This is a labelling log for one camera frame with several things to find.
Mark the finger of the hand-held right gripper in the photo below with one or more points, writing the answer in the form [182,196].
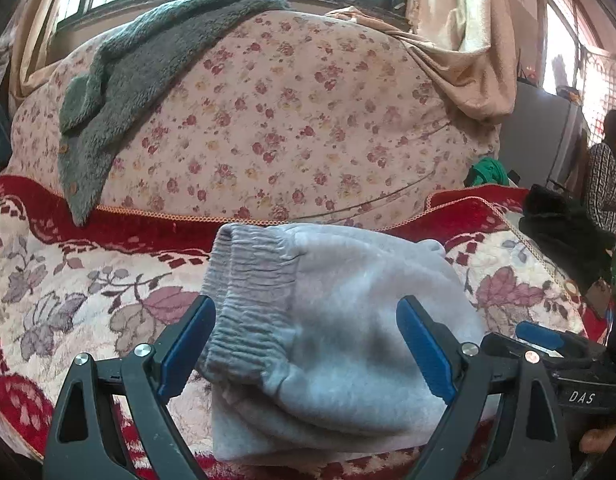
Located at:
[538,335]
[500,345]

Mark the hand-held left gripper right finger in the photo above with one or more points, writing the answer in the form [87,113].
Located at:
[427,352]

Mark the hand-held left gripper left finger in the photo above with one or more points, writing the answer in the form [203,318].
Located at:
[187,347]

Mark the grey fleece pants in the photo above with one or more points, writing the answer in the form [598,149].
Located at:
[348,340]

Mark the person's right hand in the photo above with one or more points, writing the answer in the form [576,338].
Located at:
[599,440]

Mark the black cloth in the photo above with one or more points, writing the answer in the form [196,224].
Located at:
[563,232]

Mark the red floral blanket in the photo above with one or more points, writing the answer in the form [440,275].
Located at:
[87,270]

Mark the green cloth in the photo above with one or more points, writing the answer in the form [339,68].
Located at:
[488,172]

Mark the grey cabinet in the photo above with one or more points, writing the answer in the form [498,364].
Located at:
[538,135]

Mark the pink floral quilt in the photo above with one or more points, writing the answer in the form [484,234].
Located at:
[288,125]

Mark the window with lattice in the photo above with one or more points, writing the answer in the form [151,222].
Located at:
[600,85]

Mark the grey-green fleece jacket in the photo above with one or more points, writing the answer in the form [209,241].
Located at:
[137,70]

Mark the beige curtain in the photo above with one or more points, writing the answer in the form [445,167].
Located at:
[37,35]
[463,35]

